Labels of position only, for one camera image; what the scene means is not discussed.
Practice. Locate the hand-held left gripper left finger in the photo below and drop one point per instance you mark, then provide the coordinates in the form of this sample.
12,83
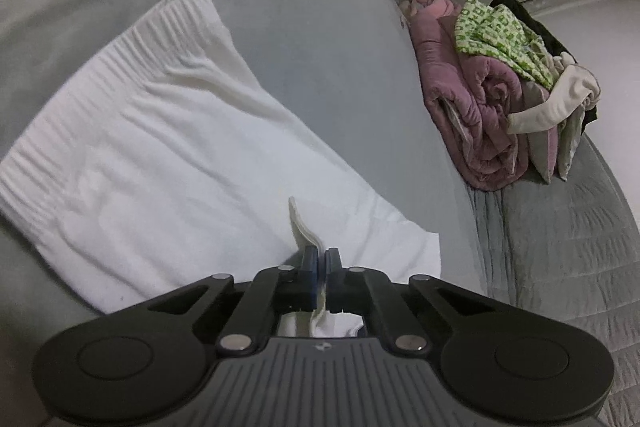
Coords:
311,282

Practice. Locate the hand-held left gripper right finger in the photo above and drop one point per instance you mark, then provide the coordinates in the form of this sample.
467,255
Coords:
334,282

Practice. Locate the white ribbed-waist shorts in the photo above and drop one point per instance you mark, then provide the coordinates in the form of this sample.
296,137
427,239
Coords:
150,157

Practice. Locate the mauve folded quilt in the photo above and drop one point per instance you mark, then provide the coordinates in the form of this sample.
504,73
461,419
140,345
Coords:
475,107

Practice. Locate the grey quilted blanket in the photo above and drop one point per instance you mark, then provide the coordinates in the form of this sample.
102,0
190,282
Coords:
560,267

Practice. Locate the cream cloth sleeve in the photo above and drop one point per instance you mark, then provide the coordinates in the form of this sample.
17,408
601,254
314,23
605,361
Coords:
555,104

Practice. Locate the green patterned cloth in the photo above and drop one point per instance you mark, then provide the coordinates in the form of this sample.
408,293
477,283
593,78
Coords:
500,37

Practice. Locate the black cloth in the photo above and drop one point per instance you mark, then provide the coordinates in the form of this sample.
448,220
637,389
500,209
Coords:
535,27

